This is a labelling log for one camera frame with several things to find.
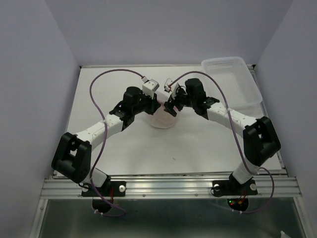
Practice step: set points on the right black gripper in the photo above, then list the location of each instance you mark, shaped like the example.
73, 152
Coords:
170, 104

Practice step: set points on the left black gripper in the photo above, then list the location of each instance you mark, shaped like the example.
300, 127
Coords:
154, 104

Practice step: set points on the white mesh laundry bag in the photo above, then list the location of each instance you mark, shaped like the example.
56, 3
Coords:
161, 119

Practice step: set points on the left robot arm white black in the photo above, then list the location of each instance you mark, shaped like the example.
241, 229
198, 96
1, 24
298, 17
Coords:
73, 154

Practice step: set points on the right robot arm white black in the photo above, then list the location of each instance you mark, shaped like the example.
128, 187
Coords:
260, 141

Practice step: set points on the white plastic basket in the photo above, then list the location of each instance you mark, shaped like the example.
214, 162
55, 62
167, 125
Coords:
235, 81

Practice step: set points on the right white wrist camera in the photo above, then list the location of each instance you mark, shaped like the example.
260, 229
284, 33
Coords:
171, 87

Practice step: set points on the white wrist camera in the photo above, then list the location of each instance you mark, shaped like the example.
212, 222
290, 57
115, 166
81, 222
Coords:
149, 87
171, 87

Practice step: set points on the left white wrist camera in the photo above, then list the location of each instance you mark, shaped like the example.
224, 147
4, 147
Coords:
149, 87

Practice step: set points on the aluminium frame rail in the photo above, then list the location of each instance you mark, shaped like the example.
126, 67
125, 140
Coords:
186, 186

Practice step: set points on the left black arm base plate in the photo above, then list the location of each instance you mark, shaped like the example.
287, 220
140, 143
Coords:
111, 188

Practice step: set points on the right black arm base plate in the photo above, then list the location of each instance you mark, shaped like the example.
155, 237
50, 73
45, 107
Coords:
231, 188

